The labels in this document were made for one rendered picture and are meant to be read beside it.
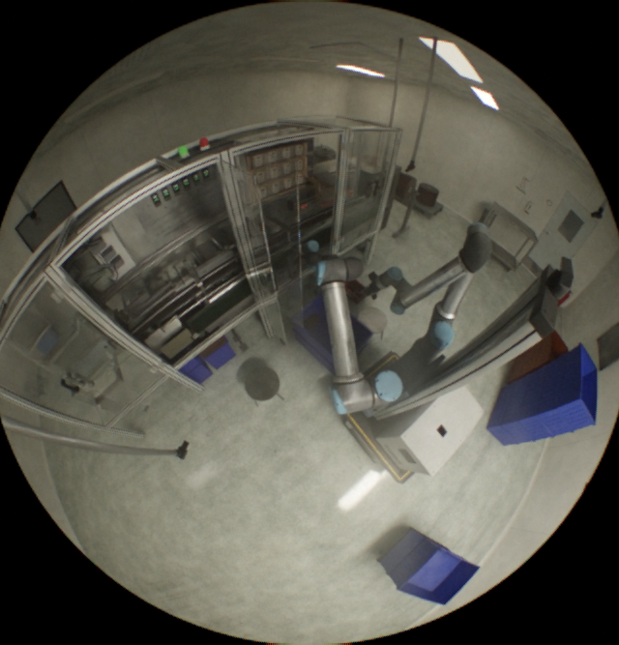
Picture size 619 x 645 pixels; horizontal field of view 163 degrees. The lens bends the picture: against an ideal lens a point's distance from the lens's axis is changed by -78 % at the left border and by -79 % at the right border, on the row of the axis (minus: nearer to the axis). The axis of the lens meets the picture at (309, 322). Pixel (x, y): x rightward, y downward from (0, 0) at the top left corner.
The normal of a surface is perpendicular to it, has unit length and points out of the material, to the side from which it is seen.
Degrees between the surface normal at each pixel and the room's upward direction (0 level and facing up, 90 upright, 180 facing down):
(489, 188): 90
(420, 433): 0
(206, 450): 0
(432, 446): 0
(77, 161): 90
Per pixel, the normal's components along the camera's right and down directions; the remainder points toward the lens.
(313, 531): 0.00, -0.51
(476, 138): -0.74, 0.58
